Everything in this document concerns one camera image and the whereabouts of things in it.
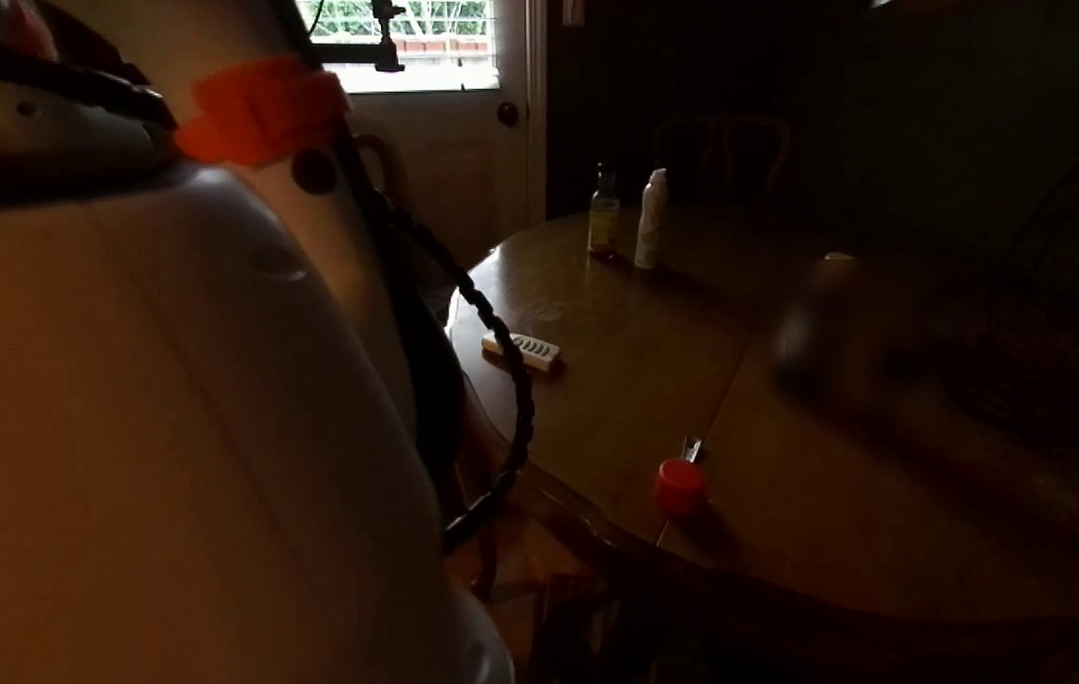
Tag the white door with window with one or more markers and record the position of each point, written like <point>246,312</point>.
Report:
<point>467,153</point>

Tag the dark labelled glass bottle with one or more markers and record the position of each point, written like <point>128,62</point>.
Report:
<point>810,337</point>

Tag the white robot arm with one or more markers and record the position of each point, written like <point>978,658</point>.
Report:
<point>123,382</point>

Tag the dark round door knob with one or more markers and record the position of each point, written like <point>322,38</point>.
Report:
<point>508,111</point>

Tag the white plastic bottle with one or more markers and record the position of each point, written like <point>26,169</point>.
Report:
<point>651,220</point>

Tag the clear bottle with yellow liquid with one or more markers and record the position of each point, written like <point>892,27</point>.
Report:
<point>601,220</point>

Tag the small dark jar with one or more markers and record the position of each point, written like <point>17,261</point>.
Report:
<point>887,382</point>

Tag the white remote control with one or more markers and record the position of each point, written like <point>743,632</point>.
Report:
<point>524,350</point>

